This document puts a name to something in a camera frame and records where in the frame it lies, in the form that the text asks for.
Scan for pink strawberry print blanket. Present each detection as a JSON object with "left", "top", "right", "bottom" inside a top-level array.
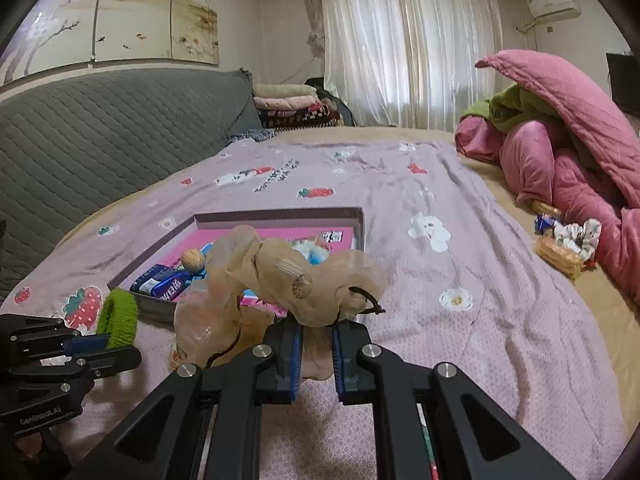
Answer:
[{"left": 2, "top": 141, "right": 627, "bottom": 479}]

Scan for grey quilted headboard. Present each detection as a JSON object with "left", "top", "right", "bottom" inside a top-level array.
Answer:
[{"left": 1, "top": 68, "right": 260, "bottom": 298}]

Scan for black wall television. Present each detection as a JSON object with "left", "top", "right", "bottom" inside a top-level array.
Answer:
[{"left": 606, "top": 53, "right": 640, "bottom": 117}]

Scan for white air conditioner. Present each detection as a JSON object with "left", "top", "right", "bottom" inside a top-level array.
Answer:
[{"left": 515, "top": 0, "right": 582, "bottom": 35}]

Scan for green fuzzy hair ring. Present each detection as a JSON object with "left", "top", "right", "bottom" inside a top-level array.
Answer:
[{"left": 95, "top": 287, "right": 139, "bottom": 351}]

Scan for white sheer curtain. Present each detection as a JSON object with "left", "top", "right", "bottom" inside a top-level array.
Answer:
[{"left": 309, "top": 0, "right": 503, "bottom": 131}]

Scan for floral wall painting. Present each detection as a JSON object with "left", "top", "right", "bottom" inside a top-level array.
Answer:
[{"left": 1, "top": 0, "right": 219, "bottom": 84}]

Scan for green blanket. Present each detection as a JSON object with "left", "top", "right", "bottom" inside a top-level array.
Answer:
[{"left": 460, "top": 84, "right": 562, "bottom": 133}]

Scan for brown walnut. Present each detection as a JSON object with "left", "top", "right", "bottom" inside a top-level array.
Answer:
[{"left": 180, "top": 248, "right": 206, "bottom": 274}]

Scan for silver wrapped egg toy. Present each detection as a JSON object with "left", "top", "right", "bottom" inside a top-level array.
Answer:
[{"left": 292, "top": 240, "right": 330, "bottom": 266}]

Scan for beige sheer scrunchie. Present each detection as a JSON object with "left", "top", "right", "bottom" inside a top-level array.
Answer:
[{"left": 169, "top": 226, "right": 387, "bottom": 380}]

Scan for blue snack packet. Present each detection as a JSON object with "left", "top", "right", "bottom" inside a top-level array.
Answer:
[{"left": 129, "top": 264, "right": 192, "bottom": 301}]

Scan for small blue snack wrapper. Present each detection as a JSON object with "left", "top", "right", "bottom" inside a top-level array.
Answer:
[{"left": 534, "top": 214, "right": 564, "bottom": 237}]

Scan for pink quilted duvet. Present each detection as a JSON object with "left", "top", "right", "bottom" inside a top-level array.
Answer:
[{"left": 454, "top": 49, "right": 639, "bottom": 301}]

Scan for stack of folded blankets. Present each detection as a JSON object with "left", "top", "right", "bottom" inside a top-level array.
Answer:
[{"left": 253, "top": 84, "right": 352, "bottom": 131}]

